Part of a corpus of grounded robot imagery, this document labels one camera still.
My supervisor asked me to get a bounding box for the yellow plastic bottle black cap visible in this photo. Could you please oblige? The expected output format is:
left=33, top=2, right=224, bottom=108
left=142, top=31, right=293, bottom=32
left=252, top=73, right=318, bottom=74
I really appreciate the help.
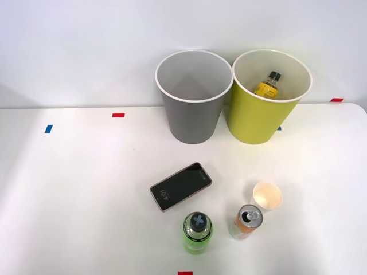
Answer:
left=253, top=70, right=282, bottom=100

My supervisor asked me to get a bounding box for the grey plastic waste bin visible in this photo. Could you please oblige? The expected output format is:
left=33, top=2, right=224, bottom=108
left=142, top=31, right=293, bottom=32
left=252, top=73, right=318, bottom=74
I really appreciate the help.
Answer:
left=155, top=49, right=233, bottom=145

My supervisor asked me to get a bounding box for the black smartphone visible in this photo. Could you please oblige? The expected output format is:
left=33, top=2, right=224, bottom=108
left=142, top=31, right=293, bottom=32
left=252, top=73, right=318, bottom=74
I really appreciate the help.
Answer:
left=149, top=162, right=213, bottom=213

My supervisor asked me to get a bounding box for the yellow-green plastic waste bin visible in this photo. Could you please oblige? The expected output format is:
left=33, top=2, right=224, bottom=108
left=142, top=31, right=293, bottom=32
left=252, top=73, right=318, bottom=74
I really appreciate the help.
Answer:
left=226, top=49, right=313, bottom=145

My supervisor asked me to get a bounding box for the white paper cup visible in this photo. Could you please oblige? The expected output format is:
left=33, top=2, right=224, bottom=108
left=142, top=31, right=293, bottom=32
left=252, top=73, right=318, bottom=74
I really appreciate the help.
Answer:
left=248, top=182, right=283, bottom=213

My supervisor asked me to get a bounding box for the green plastic bottle black cap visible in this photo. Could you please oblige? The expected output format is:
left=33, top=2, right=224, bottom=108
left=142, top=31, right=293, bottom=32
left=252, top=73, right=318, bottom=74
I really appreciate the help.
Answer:
left=182, top=212, right=214, bottom=256

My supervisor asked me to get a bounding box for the orange and white drink can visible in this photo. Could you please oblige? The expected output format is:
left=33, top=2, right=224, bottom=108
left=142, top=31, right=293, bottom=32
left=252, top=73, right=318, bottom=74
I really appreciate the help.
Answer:
left=229, top=204, right=264, bottom=241

